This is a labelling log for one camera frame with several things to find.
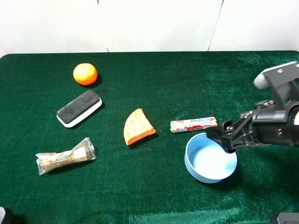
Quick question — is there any orange waffle wedge toy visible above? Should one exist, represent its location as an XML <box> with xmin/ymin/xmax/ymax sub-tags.
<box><xmin>123</xmin><ymin>108</ymin><xmax>156</xmax><ymax>146</ymax></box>

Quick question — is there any orange mandarin fruit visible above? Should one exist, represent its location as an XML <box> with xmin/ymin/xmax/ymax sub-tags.
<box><xmin>73</xmin><ymin>63</ymin><xmax>98</xmax><ymax>85</ymax></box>

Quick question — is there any Hi-Chew candy pack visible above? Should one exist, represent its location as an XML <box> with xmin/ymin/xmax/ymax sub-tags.
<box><xmin>170</xmin><ymin>117</ymin><xmax>217</xmax><ymax>133</ymax></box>

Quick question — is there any light blue bowl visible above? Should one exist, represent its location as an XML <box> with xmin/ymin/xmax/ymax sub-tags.
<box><xmin>184</xmin><ymin>133</ymin><xmax>237</xmax><ymax>184</ymax></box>

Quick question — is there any black and white eraser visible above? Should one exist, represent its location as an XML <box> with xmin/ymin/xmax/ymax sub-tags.
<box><xmin>56</xmin><ymin>90</ymin><xmax>102</xmax><ymax>128</ymax></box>

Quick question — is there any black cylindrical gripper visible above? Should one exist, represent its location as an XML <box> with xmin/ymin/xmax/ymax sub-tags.
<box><xmin>206</xmin><ymin>100</ymin><xmax>299</xmax><ymax>154</ymax></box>

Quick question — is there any clear wrapped snack pack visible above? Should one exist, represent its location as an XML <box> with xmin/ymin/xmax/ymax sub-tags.
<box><xmin>36</xmin><ymin>137</ymin><xmax>97</xmax><ymax>175</ymax></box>

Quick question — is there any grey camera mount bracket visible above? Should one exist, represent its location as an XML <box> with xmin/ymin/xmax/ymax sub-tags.
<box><xmin>254</xmin><ymin>61</ymin><xmax>299</xmax><ymax>107</ymax></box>

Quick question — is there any grey robot base right corner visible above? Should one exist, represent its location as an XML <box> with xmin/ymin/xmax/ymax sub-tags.
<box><xmin>270</xmin><ymin>212</ymin><xmax>299</xmax><ymax>224</ymax></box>

